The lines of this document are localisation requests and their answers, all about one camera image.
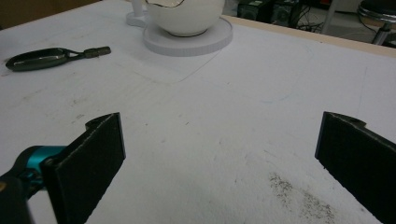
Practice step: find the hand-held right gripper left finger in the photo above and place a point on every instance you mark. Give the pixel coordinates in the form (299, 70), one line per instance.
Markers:
(84, 168)

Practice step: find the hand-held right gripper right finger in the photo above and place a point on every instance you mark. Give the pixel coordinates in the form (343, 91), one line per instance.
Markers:
(358, 161)

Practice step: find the black spoon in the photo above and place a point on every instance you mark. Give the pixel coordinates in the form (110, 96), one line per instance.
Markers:
(46, 58)

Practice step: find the black round stool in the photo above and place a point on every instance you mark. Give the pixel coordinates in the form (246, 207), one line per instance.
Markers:
(377, 15)

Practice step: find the white metal stand leg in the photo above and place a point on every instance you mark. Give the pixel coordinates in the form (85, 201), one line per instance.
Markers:
(329, 15)

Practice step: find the white round base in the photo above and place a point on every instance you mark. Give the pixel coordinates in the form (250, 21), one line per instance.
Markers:
(193, 40)

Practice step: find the white round bowl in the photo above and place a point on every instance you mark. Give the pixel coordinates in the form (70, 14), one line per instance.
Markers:
(185, 15)

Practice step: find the white stand with post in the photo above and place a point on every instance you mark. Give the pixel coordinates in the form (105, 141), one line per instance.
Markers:
(136, 15)

